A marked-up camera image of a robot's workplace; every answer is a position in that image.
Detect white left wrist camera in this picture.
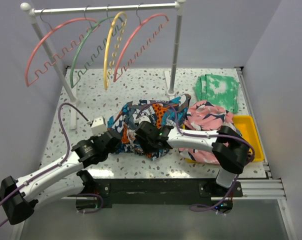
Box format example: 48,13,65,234
87,116,107,136

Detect pink floral shorts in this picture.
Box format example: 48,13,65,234
178,100,241,165

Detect yellow plastic bin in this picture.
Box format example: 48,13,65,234
178,115,265,165

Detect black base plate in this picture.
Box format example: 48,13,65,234
75,176,244,213

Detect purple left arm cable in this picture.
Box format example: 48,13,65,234
0,102,94,233

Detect white clothes rack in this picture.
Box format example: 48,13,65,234
20,0,187,130

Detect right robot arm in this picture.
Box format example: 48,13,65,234
134,121,253,197

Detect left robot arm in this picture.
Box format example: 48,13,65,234
0,129,122,225

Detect pink hanger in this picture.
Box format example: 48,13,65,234
24,8,100,88
113,12,170,83

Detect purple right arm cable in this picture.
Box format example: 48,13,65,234
135,101,256,215

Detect blue orange patterned shorts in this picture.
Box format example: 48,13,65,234
107,93,192,161

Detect yellow hanger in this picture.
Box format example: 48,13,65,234
103,11,128,90

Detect green hanger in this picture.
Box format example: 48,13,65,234
69,12,119,89

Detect green tie-dye cloth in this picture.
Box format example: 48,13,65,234
194,74,240,114

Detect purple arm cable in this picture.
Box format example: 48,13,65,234
135,101,256,215
0,102,94,233

